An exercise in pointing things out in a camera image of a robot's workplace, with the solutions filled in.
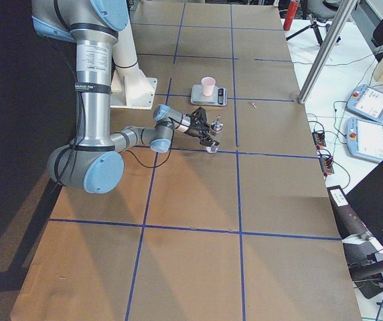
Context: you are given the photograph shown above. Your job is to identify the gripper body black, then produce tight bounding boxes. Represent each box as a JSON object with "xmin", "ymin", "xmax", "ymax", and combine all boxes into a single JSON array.
[{"xmin": 184, "ymin": 126, "xmax": 208, "ymax": 140}]

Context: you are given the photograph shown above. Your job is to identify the pink plastic cup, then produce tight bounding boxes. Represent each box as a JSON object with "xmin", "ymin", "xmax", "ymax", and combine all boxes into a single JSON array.
[{"xmin": 201, "ymin": 76, "xmax": 216, "ymax": 97}]

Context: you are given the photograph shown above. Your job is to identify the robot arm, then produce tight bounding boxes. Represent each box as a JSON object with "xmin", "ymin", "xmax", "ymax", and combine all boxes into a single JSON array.
[{"xmin": 32, "ymin": 1, "xmax": 219, "ymax": 194}]

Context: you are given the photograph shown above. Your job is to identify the grey digital kitchen scale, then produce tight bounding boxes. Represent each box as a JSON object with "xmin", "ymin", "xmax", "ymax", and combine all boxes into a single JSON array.
[{"xmin": 190, "ymin": 84, "xmax": 229, "ymax": 107}]

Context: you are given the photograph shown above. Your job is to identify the upper orange connector box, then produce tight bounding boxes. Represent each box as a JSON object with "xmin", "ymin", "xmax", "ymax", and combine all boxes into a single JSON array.
[{"xmin": 312, "ymin": 131, "xmax": 326, "ymax": 148}]

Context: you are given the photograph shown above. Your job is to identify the orange connector box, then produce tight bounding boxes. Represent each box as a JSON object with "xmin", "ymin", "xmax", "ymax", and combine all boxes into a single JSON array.
[
  {"xmin": 319, "ymin": 155, "xmax": 334, "ymax": 177},
  {"xmin": 312, "ymin": 131, "xmax": 326, "ymax": 148}
]

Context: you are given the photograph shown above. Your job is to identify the lower orange connector box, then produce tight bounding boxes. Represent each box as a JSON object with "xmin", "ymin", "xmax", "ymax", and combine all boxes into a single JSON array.
[{"xmin": 319, "ymin": 155, "xmax": 334, "ymax": 177}]

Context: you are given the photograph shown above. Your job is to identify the red fire extinguisher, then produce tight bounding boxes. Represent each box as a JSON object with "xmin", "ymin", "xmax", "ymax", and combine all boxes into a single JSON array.
[{"xmin": 283, "ymin": 0, "xmax": 299, "ymax": 31}]

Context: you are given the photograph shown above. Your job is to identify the lower teach pendant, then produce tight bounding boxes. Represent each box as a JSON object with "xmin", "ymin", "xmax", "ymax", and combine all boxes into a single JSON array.
[{"xmin": 346, "ymin": 117, "xmax": 383, "ymax": 163}]

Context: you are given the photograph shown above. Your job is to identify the teach pendant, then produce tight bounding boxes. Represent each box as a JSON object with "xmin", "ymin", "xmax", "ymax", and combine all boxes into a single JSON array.
[
  {"xmin": 346, "ymin": 84, "xmax": 383, "ymax": 122},
  {"xmin": 346, "ymin": 117, "xmax": 383, "ymax": 163}
]

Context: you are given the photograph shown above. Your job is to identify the upper teach pendant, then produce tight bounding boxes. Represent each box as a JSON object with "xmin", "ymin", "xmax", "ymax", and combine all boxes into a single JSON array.
[{"xmin": 346, "ymin": 84, "xmax": 383, "ymax": 122}]

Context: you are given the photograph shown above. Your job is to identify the black box with white label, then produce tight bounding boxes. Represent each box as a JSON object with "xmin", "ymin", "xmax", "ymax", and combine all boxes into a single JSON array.
[{"xmin": 327, "ymin": 185, "xmax": 373, "ymax": 241}]

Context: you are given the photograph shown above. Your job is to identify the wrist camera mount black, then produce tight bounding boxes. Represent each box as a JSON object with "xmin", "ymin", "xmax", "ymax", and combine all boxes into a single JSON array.
[{"xmin": 187, "ymin": 107, "xmax": 210, "ymax": 130}]

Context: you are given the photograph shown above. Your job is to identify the wrist camera cable black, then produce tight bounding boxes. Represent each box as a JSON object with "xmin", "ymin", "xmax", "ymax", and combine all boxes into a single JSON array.
[{"xmin": 122, "ymin": 148, "xmax": 171, "ymax": 169}]

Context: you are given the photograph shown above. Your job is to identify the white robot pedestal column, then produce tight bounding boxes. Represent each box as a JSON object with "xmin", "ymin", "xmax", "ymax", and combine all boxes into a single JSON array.
[{"xmin": 110, "ymin": 22, "xmax": 157, "ymax": 110}]

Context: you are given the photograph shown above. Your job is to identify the aluminium frame post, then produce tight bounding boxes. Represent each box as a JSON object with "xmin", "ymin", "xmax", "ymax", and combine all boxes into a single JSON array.
[{"xmin": 297, "ymin": 0, "xmax": 358, "ymax": 104}]

